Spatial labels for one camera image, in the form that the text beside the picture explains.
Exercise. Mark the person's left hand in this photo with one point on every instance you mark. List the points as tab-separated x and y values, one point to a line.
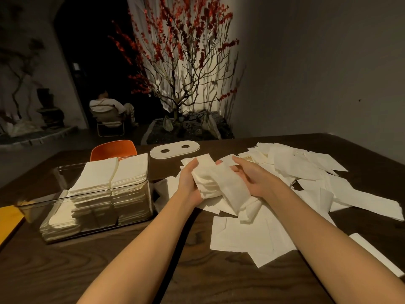
186	183

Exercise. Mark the person's right hand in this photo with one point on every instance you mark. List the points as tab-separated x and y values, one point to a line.
261	182

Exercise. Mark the person's right thumb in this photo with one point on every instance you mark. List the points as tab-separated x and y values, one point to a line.
242	163

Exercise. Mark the person's left thumb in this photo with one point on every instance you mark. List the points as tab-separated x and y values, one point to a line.
192	166

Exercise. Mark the bundle of white napkins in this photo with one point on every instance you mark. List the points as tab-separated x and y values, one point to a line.
218	186

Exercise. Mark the person's right forearm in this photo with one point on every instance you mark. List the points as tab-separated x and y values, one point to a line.
329	243

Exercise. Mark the person's left forearm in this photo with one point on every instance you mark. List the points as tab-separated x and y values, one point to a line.
148	250

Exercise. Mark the white oval lid with holes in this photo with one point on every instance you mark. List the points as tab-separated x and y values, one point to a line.
174	151

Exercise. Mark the dark stone planter bed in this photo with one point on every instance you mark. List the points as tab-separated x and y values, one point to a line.
189	131

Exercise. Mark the scattered pile of loose napkins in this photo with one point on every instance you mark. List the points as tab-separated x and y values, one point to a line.
303	174

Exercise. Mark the white curtain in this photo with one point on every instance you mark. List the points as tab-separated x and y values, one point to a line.
202	91

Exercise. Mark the orange chair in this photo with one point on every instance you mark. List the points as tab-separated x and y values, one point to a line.
113	150

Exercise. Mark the neat stacks of folded napkins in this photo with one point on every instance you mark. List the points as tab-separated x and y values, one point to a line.
104	186

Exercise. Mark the metal folding chair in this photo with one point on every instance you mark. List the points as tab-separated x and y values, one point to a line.
109	125

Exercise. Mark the red blossom tree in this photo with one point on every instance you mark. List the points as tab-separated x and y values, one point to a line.
180	53

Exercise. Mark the clear plastic napkin box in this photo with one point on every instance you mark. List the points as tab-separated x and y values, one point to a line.
60	174

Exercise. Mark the dark vase on stand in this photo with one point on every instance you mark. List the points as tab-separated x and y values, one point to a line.
49	110

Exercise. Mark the single white napkin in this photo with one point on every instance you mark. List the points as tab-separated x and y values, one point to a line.
378	254

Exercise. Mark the yellow chair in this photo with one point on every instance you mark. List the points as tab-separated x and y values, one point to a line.
8	221

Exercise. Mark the bare branch plant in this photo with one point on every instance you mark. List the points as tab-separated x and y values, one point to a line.
20	72

